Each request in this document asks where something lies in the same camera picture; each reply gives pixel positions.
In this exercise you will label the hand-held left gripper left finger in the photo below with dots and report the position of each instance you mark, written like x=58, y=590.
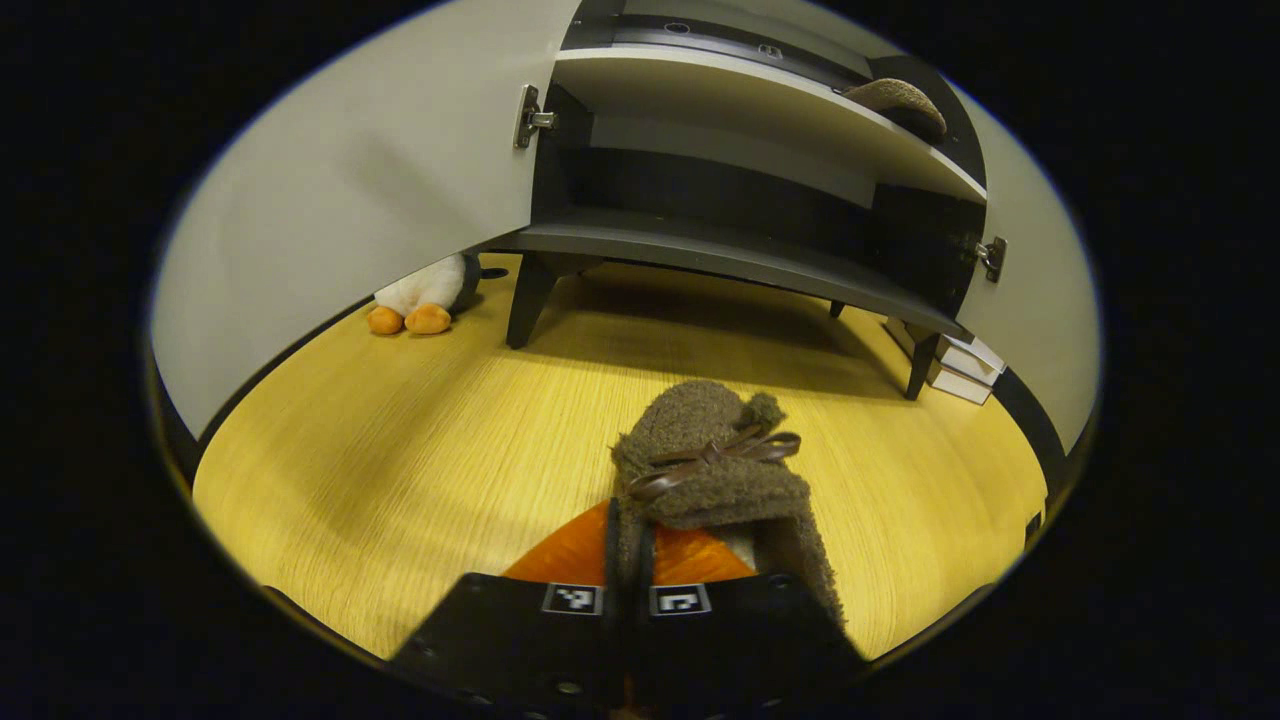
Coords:
x=500, y=630

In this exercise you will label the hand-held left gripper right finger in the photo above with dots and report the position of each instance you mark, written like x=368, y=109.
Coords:
x=720, y=650

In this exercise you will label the brown fuzzy shoe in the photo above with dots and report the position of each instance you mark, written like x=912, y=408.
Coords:
x=700, y=480
x=895, y=98

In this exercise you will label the white shoe cabinet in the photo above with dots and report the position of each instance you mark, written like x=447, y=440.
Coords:
x=700, y=245

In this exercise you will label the white shoe cabinet door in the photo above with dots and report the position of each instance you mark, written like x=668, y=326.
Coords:
x=1040, y=300
x=350, y=200

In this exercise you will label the metal cabinet door hinge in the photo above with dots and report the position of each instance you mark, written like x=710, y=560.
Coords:
x=992, y=258
x=528, y=118

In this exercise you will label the penguin plush toy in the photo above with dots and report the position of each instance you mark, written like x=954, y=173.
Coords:
x=430, y=295

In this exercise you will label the plain white book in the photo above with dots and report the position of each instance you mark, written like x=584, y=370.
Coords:
x=960, y=386

